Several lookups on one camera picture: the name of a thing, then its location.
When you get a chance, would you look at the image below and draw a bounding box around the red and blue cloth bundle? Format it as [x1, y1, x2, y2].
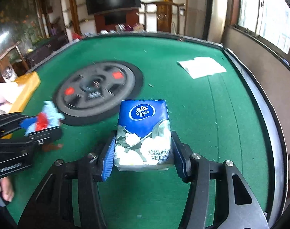
[24, 101, 65, 136]

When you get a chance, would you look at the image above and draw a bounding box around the blue Vinda tissue pack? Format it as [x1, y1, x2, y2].
[114, 100, 174, 172]

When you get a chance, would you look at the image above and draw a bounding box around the white foam block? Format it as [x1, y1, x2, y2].
[0, 82, 25, 104]

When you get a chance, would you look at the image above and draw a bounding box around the person's left hand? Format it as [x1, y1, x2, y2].
[0, 177, 15, 202]

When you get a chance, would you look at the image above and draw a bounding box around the yellow cardboard box tray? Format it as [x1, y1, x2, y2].
[0, 72, 40, 139]

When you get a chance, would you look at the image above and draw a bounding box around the wooden chair near tray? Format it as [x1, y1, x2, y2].
[0, 41, 29, 83]

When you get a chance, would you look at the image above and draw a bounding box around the grey round table centre console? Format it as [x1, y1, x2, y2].
[52, 60, 144, 126]

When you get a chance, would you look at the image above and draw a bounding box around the white paper sheet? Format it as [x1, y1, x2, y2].
[178, 57, 226, 79]

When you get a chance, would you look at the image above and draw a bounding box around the large floral painting screen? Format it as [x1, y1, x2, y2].
[0, 0, 44, 54]

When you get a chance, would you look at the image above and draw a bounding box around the wooden chair behind table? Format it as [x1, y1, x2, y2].
[139, 1, 186, 34]

